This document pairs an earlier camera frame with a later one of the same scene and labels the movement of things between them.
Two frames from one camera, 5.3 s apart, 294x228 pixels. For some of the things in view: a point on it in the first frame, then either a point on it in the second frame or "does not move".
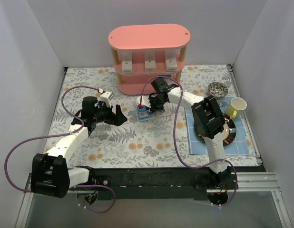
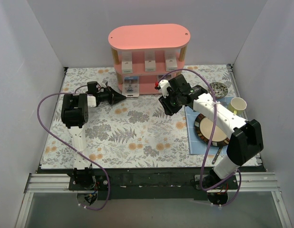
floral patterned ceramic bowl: x=217 y=90 does not move
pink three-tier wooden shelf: x=141 y=53 does not move
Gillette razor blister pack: x=167 y=75 does not move
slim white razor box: x=171 y=61 does not move
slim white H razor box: x=150 y=61 does not move
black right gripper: x=153 y=104 -> x=168 y=107
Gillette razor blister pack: x=143 y=113 -> x=130 y=86
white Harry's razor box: x=126 y=62 does not move
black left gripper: x=112 y=116 -> x=111 y=96
